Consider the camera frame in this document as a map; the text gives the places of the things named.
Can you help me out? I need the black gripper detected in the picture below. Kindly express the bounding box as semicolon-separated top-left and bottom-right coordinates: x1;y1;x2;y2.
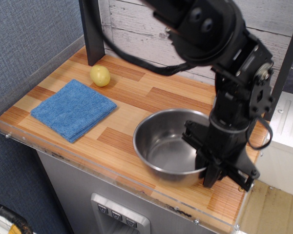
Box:
182;119;260;191

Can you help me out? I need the stainless steel bowl pan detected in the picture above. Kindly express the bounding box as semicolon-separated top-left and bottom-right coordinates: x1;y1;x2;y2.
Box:
133;109;209;187

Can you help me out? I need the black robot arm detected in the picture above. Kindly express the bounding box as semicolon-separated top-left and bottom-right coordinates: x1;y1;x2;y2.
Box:
146;0;274;190

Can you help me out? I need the white side cabinet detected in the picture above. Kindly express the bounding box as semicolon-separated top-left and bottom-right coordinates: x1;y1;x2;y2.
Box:
256;92;293;195

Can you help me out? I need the grey cabinet with buttons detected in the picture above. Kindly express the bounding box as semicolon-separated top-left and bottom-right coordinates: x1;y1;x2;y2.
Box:
38;152;213;234

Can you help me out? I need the yellow potato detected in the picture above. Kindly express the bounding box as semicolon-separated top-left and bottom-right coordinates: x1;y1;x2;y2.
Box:
89;65;110;87

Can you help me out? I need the blue folded cloth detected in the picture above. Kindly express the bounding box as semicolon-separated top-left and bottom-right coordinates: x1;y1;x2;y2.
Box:
30;79;117;143

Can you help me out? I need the yellow tape object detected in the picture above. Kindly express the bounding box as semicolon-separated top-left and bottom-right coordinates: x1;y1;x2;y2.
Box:
8;224;26;234

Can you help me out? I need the black vertical post right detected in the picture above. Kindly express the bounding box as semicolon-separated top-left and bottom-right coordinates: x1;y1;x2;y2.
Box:
264;35;293;121

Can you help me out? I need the black vertical post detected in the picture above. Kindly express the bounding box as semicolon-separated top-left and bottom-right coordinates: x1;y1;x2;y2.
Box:
264;35;293;121
79;0;105;66

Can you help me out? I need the black vertical post left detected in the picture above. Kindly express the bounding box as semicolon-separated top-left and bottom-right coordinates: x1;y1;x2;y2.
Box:
79;0;105;66

